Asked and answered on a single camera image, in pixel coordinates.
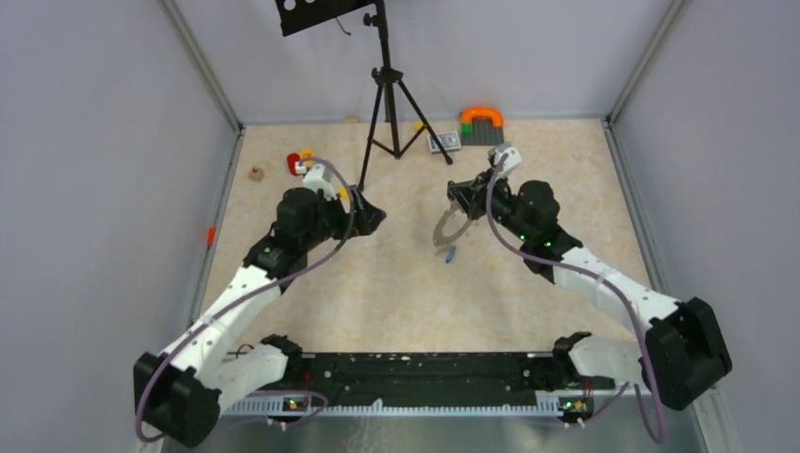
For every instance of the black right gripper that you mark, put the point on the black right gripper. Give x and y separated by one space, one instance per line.
473 194

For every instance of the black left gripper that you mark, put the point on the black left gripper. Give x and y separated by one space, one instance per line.
366 217

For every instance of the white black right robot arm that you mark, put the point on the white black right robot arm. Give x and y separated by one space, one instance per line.
679 350

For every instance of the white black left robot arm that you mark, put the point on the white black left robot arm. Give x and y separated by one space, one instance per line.
182 391

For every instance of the blue playing card box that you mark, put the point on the blue playing card box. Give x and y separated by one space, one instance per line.
450 141

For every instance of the grey lego baseplate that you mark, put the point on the grey lego baseplate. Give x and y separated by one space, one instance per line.
484 135

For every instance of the green lego brick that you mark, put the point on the green lego brick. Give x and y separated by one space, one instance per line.
467 129

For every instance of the orange plastic arch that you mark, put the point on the orange plastic arch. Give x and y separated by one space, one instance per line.
482 113

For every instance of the red plastic cylinder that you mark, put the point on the red plastic cylinder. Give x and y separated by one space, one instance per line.
292 160

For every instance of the small wooden block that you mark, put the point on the small wooden block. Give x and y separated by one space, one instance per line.
256 173

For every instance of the black tripod stand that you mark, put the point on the black tripod stand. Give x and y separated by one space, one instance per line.
386 78

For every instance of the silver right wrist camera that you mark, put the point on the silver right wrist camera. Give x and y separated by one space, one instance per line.
504 158

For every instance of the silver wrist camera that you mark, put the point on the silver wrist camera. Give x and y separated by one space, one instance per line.
317 178
504 158

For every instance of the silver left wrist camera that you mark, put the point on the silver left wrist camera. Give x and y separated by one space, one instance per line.
317 178

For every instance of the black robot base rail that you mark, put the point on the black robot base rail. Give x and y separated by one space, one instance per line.
438 380

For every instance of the black perforated mount plate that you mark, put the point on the black perforated mount plate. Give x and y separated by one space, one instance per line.
296 16

